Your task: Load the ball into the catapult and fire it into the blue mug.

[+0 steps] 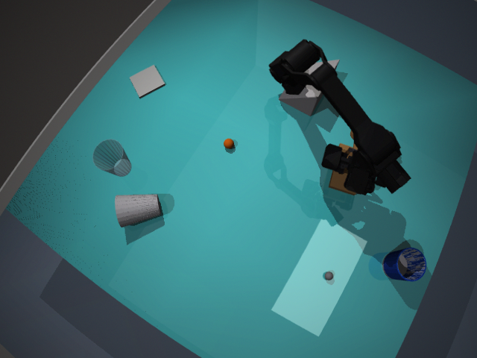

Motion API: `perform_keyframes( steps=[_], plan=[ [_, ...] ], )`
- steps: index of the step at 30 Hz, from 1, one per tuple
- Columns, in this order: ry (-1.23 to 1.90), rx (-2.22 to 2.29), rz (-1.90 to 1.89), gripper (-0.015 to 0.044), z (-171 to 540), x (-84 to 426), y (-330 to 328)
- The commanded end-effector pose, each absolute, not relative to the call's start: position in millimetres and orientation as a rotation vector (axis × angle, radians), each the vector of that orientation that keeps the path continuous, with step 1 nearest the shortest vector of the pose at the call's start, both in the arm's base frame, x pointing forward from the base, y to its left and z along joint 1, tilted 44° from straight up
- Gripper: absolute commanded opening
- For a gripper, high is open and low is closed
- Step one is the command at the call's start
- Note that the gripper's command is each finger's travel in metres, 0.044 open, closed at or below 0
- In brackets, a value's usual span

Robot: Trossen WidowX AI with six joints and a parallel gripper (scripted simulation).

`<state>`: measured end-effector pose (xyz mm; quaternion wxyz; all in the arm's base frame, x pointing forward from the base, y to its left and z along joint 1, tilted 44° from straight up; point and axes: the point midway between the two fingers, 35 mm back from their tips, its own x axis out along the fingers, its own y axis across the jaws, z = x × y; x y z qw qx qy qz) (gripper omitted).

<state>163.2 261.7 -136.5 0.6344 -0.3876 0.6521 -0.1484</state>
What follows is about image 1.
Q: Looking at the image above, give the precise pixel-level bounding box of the orange ball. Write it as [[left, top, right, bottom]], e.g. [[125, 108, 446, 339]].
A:
[[224, 138, 234, 148]]

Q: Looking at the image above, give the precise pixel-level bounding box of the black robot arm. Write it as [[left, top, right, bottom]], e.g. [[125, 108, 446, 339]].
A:
[[268, 40, 411, 195]]

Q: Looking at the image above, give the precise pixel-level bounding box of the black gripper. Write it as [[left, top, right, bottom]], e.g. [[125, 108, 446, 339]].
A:
[[321, 143, 386, 187]]

